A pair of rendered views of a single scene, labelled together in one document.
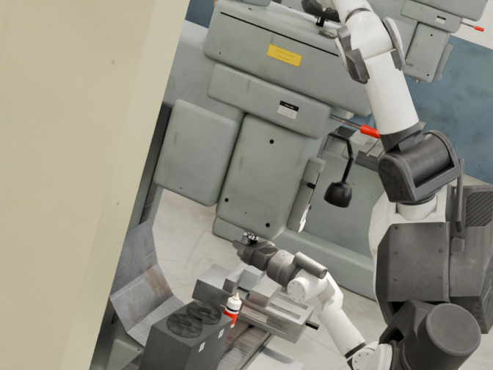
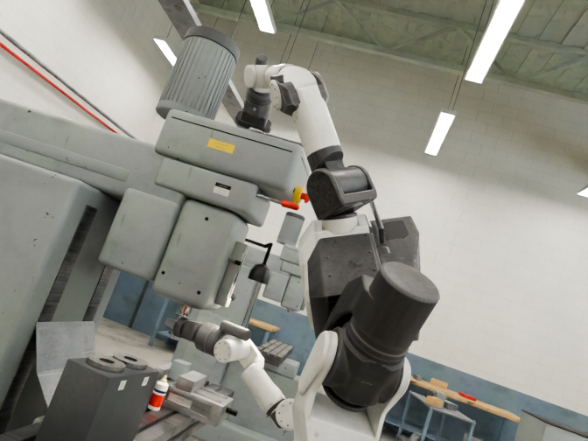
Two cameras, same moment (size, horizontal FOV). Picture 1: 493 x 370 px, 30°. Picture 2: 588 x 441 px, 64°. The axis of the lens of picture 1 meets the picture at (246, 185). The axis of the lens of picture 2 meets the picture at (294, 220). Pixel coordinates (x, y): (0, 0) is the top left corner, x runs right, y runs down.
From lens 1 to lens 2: 1.17 m
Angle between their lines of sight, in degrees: 28
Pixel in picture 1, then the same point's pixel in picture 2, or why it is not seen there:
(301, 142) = (232, 219)
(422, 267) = (354, 264)
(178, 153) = (123, 232)
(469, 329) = (425, 283)
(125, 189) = not seen: outside the picture
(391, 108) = (319, 127)
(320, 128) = (248, 202)
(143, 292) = not seen: hidden behind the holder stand
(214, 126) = (157, 207)
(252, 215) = (185, 284)
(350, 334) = (272, 389)
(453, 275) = not seen: hidden behind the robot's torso
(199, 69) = (150, 163)
